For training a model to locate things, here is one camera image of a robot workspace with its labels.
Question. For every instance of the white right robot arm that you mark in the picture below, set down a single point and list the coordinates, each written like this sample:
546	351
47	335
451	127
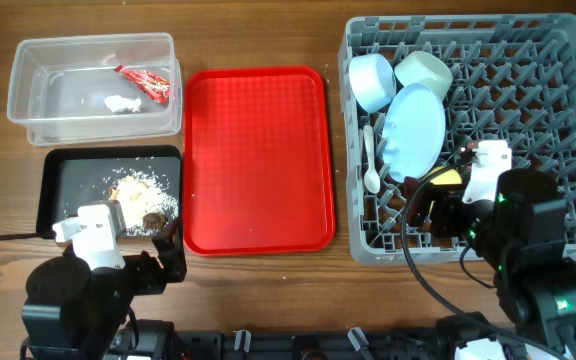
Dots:
520	234

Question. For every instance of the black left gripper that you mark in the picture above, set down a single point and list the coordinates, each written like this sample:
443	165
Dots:
154	281

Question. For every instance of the yellow plastic cup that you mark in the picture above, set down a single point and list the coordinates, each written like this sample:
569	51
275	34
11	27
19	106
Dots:
451	177

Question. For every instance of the mint green bowl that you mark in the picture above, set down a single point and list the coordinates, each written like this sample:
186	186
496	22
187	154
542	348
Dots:
425	68

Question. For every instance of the crumpled white tissue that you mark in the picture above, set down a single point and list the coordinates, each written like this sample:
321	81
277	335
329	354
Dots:
119	104

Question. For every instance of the red snack wrapper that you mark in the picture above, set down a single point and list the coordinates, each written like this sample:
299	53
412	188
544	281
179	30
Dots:
151	84

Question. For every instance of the brown food scrap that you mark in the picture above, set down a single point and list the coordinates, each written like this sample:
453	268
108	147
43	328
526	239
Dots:
154	221

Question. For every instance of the light blue plate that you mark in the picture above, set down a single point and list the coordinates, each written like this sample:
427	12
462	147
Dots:
414	130

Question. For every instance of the clear plastic waste bin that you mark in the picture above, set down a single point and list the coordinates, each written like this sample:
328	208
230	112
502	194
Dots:
58	86

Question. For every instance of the grey plastic dishwasher rack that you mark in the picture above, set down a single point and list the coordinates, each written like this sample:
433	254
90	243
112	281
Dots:
514	78

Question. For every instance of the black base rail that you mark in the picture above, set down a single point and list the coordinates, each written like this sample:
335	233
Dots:
450	338

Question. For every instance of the white plastic spoon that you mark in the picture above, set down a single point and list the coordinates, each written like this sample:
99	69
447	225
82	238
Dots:
372	180

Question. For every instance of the spilled white rice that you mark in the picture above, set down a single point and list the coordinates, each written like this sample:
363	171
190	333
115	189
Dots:
140	194

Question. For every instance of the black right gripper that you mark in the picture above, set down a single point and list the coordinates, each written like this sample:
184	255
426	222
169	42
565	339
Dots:
449	200

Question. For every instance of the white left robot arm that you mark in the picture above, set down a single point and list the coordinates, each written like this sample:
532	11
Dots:
74	312

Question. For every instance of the light blue bowl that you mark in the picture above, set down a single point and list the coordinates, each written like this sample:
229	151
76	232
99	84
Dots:
372	81

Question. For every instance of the black food waste tray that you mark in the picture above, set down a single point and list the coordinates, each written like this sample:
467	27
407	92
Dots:
74	177

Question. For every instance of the red plastic tray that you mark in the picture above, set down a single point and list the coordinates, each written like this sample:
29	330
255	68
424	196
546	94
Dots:
257	175

